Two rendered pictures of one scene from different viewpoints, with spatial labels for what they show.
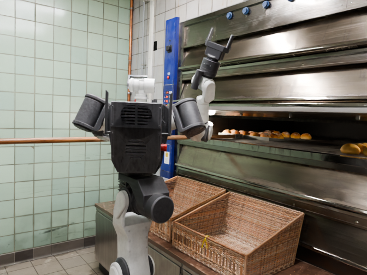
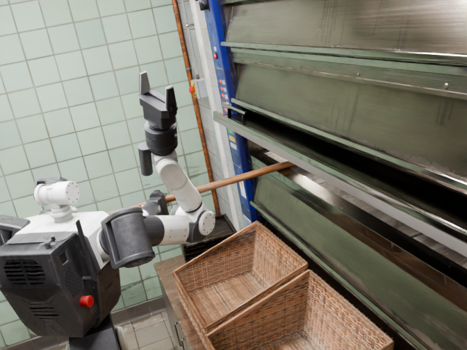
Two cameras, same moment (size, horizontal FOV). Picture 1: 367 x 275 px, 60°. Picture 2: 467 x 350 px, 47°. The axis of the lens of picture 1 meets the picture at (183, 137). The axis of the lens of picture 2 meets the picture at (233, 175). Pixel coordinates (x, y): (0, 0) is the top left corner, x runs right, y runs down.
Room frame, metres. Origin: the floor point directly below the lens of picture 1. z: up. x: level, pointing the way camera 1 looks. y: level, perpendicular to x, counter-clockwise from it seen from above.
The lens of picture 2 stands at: (0.29, -0.83, 1.91)
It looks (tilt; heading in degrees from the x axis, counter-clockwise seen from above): 18 degrees down; 22
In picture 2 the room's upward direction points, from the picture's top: 11 degrees counter-clockwise
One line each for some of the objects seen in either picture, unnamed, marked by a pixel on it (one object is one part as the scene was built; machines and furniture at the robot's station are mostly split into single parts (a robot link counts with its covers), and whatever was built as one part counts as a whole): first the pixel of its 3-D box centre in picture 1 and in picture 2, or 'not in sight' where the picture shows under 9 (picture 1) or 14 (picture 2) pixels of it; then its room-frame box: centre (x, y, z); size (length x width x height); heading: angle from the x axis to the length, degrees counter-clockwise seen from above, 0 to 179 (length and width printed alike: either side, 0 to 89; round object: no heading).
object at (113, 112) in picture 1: (138, 133); (64, 270); (1.39, 0.19, 1.26); 0.34 x 0.30 x 0.36; 93
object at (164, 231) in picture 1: (174, 203); (237, 282); (2.22, 0.05, 0.72); 0.56 x 0.49 x 0.28; 39
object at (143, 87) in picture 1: (143, 88); (58, 197); (1.45, 0.19, 1.46); 0.10 x 0.07 x 0.09; 93
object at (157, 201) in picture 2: not in sight; (153, 210); (1.97, 0.22, 1.19); 0.12 x 0.10 x 0.13; 2
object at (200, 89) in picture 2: not in sight; (199, 87); (3.09, 0.43, 1.46); 0.10 x 0.07 x 0.10; 37
